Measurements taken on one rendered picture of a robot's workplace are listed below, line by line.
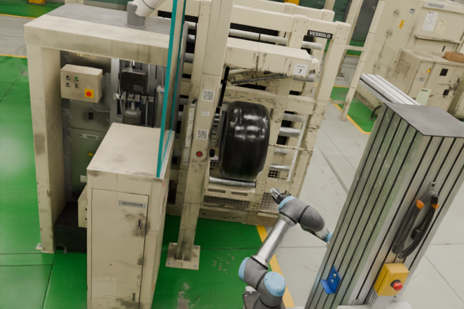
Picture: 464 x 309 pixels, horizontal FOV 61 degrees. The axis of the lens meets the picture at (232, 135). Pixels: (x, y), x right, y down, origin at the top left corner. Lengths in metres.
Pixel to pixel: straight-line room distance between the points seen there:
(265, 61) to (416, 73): 4.14
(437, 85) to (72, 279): 5.76
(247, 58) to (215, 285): 1.78
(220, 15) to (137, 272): 1.63
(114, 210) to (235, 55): 1.29
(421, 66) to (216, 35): 4.63
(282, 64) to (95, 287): 1.90
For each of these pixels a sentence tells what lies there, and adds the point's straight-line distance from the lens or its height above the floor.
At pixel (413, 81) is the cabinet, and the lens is 6.69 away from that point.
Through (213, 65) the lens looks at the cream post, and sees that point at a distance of 2.51.
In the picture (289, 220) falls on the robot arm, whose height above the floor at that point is 1.15.
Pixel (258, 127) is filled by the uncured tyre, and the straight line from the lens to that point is 2.57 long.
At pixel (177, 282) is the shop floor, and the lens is 3.31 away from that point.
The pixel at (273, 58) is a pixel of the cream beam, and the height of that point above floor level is 1.75.
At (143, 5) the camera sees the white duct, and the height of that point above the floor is 1.95.
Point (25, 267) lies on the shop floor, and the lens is 3.48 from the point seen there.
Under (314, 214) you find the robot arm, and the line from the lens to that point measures 2.23.
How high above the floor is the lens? 2.50
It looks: 28 degrees down
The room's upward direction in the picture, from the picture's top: 11 degrees clockwise
